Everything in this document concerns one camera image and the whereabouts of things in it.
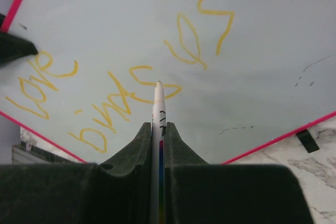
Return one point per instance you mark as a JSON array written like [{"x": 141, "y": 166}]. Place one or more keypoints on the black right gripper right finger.
[{"x": 198, "y": 192}]

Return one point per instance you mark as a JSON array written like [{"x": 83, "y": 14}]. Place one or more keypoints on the white marker pen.
[{"x": 157, "y": 166}]

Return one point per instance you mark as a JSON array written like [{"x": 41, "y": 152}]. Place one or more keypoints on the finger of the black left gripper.
[{"x": 13, "y": 48}]

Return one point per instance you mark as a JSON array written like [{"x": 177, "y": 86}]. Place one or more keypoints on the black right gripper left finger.
[{"x": 115, "y": 191}]

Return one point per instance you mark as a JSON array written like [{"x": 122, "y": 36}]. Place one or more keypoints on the black whiteboard stand clip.
[{"x": 307, "y": 141}]

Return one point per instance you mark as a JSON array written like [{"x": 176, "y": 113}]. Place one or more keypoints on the pink framed whiteboard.
[{"x": 237, "y": 74}]

